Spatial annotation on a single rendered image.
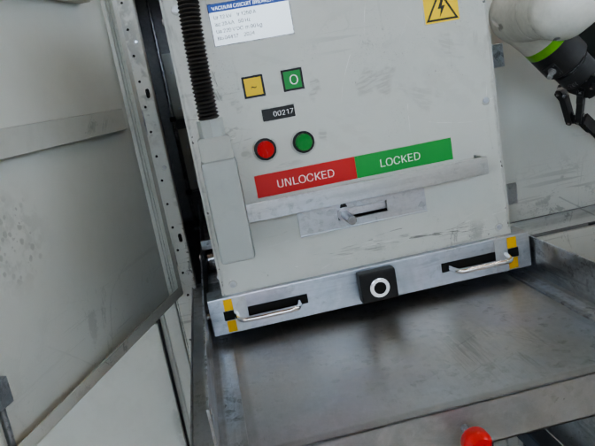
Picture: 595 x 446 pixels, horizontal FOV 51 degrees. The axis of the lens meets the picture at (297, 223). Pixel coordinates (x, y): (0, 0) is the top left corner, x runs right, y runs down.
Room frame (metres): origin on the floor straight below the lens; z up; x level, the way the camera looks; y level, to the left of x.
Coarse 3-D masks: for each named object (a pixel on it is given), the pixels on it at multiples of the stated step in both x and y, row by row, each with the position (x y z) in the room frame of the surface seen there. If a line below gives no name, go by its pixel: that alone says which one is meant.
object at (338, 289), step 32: (416, 256) 0.97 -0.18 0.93; (448, 256) 0.98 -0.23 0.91; (480, 256) 0.98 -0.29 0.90; (256, 288) 0.95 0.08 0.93; (288, 288) 0.94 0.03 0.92; (320, 288) 0.95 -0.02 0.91; (352, 288) 0.96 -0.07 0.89; (416, 288) 0.97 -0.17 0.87; (224, 320) 0.93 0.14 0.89; (256, 320) 0.94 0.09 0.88
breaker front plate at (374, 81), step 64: (320, 0) 0.97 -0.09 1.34; (384, 0) 0.98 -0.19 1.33; (256, 64) 0.96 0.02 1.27; (320, 64) 0.97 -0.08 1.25; (384, 64) 0.98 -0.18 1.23; (448, 64) 0.99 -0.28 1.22; (192, 128) 0.95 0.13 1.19; (256, 128) 0.96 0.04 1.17; (320, 128) 0.97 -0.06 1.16; (384, 128) 0.98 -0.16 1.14; (448, 128) 0.99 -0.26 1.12; (256, 192) 0.95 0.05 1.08; (448, 192) 0.99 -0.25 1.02; (256, 256) 0.95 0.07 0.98; (320, 256) 0.96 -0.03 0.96; (384, 256) 0.98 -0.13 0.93
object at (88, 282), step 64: (0, 0) 0.96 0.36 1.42; (64, 0) 1.12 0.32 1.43; (0, 64) 0.92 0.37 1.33; (64, 64) 1.09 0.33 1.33; (128, 64) 1.26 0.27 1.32; (0, 128) 0.86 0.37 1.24; (64, 128) 1.00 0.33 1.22; (128, 128) 1.26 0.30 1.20; (0, 192) 0.85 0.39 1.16; (64, 192) 0.99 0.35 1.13; (128, 192) 1.20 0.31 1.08; (0, 256) 0.81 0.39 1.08; (64, 256) 0.95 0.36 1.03; (128, 256) 1.14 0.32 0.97; (0, 320) 0.78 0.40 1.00; (64, 320) 0.90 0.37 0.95; (128, 320) 1.09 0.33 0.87; (0, 384) 0.71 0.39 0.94; (64, 384) 0.86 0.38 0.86
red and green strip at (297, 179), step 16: (416, 144) 0.99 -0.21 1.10; (432, 144) 0.99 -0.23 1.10; (448, 144) 0.99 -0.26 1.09; (336, 160) 0.97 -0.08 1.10; (352, 160) 0.97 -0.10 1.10; (368, 160) 0.98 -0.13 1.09; (384, 160) 0.98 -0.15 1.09; (400, 160) 0.98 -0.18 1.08; (416, 160) 0.98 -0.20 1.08; (432, 160) 0.99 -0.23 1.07; (256, 176) 0.95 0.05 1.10; (272, 176) 0.96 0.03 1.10; (288, 176) 0.96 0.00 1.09; (304, 176) 0.96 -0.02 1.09; (320, 176) 0.97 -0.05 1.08; (336, 176) 0.97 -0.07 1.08; (352, 176) 0.97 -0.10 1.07; (272, 192) 0.96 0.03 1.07
